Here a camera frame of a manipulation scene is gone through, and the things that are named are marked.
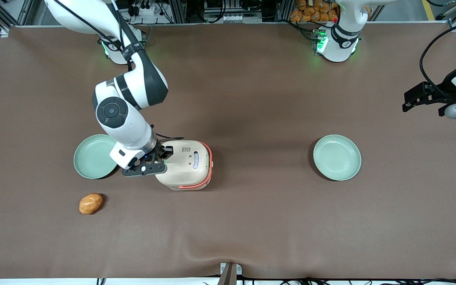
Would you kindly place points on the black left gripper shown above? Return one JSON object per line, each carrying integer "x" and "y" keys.
{"x": 445, "y": 90}

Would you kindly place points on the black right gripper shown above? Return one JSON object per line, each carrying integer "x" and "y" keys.
{"x": 160, "y": 151}

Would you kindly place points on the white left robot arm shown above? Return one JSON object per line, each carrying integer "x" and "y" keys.
{"x": 341, "y": 43}

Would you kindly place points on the mint green plate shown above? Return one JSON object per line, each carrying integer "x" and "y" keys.
{"x": 337, "y": 157}
{"x": 91, "y": 158}

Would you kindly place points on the brown potato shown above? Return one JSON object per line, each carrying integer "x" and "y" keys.
{"x": 90, "y": 204}

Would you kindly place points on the brown table mat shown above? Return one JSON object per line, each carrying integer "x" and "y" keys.
{"x": 251, "y": 99}

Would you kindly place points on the metal table clamp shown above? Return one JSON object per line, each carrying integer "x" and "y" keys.
{"x": 230, "y": 273}

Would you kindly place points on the power strip with black plugs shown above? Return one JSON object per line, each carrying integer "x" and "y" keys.
{"x": 145, "y": 8}

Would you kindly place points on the bag of orange buns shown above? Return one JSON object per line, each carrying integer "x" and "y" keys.
{"x": 311, "y": 12}

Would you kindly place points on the white power strip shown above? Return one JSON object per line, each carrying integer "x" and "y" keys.
{"x": 232, "y": 18}

